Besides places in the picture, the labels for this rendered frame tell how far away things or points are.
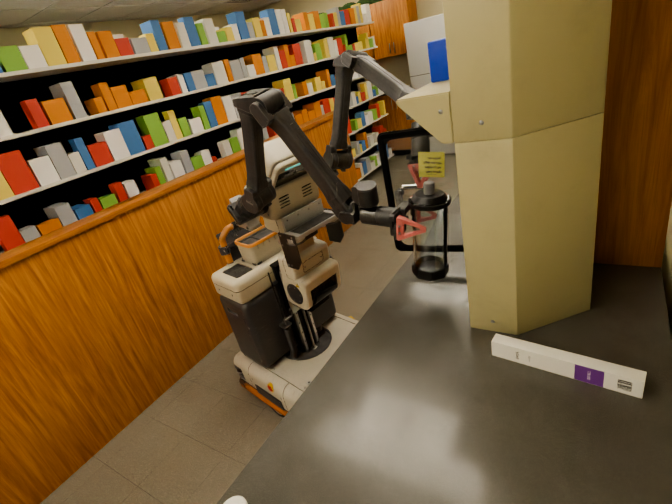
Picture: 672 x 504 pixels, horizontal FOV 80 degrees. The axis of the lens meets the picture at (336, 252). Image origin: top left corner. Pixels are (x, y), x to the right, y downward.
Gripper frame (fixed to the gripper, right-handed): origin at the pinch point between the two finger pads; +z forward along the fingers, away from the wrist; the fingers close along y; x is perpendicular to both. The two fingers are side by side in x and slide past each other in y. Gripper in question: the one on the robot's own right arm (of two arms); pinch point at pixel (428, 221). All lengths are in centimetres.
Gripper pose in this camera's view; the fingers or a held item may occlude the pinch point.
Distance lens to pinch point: 110.8
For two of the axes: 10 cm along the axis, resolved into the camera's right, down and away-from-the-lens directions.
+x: 1.1, 8.7, 4.8
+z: 8.6, 1.6, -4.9
